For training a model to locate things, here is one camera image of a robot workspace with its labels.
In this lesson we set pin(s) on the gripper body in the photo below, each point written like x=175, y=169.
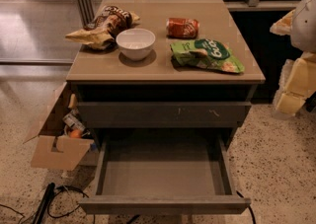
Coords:
x=305, y=27

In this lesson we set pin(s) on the grey drawer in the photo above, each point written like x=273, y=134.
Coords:
x=151, y=176
x=163, y=114

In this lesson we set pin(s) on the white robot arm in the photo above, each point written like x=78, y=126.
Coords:
x=297, y=81

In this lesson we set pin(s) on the grey top drawer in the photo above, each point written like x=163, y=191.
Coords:
x=163, y=114

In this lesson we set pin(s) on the grey drawer cabinet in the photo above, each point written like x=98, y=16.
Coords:
x=109, y=76

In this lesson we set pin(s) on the green chip bag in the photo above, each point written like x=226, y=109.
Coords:
x=206, y=54

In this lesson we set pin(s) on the orange soda can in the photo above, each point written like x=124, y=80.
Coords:
x=182, y=28

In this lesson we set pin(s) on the white ceramic bowl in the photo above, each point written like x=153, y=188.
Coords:
x=135, y=44

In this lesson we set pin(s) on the brown chip bag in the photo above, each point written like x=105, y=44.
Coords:
x=101, y=33

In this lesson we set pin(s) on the orange fruit in box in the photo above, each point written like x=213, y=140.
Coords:
x=76, y=133

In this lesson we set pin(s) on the small can in box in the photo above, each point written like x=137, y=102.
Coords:
x=73, y=122

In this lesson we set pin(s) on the open cardboard box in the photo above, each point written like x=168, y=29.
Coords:
x=55, y=149

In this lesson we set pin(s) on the black bar on floor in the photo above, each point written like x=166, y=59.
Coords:
x=48, y=194

